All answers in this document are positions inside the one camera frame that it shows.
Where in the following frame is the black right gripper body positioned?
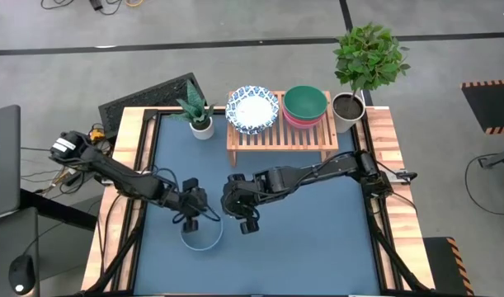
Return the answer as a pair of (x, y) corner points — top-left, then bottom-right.
(220, 172), (261, 222)

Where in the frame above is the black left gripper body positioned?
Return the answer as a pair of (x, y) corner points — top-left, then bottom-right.
(167, 187), (210, 222)

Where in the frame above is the blue plastic bowl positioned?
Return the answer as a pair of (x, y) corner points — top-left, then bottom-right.
(179, 208), (225, 252)

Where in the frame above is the red plastic bowl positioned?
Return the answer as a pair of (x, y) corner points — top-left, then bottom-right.
(281, 105), (327, 126)

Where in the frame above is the green plastic bowl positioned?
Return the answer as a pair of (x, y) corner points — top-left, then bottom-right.
(282, 84), (329, 121)

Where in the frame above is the wooden slatted shelf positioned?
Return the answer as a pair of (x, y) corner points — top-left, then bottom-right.
(225, 89), (340, 167)

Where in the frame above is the blue table mat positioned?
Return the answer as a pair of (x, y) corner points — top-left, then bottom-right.
(132, 111), (384, 296)

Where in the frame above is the snake plant in white pot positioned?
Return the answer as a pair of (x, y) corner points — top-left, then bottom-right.
(168, 79), (216, 141)

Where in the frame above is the black perforated floor mat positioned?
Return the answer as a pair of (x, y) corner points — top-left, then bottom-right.
(97, 72), (207, 139)

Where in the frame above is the black computer mouse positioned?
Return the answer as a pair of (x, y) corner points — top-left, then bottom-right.
(7, 253), (36, 296)

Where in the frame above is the grey desk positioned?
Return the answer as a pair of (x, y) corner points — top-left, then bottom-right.
(0, 205), (40, 297)

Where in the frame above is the black hazard-striped floor mat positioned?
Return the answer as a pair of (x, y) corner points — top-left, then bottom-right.
(422, 236), (475, 297)
(459, 78), (504, 135)

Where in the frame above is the grey laptop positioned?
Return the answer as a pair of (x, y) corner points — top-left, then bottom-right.
(0, 104), (21, 220)

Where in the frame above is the leafy tree plant in pot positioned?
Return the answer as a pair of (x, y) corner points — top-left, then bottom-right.
(332, 22), (412, 134)

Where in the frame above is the grey stand foot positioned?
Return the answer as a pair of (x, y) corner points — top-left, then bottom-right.
(478, 146), (504, 170)

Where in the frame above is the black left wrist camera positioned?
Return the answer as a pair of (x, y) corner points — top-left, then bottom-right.
(181, 177), (200, 193)

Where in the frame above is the black metal table frame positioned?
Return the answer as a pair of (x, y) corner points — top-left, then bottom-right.
(72, 107), (432, 297)

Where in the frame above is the black floor cable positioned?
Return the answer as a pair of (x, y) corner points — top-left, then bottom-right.
(464, 152), (504, 216)

